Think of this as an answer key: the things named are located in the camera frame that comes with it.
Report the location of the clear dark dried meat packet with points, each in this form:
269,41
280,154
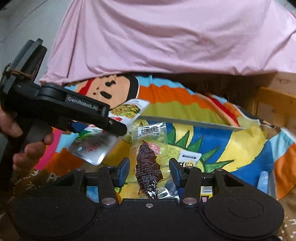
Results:
145,166

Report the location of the brown printed blanket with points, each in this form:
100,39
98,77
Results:
161,92

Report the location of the brown twine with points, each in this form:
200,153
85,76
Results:
19,73

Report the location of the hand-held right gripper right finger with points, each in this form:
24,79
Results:
173,170

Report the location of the white packet with vegetable picture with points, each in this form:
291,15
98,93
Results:
129,109

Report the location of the pink bed sheet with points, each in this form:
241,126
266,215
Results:
161,34

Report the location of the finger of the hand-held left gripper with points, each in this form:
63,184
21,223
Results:
115,127

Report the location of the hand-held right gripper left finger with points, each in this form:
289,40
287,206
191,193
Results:
124,170

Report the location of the green and white snack packet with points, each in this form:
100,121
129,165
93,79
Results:
92,146

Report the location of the long blue stick packet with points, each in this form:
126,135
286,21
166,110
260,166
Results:
189,156

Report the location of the wooden bed frame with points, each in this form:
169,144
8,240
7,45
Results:
277,99

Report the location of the person's left hand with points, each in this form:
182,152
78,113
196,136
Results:
34,150

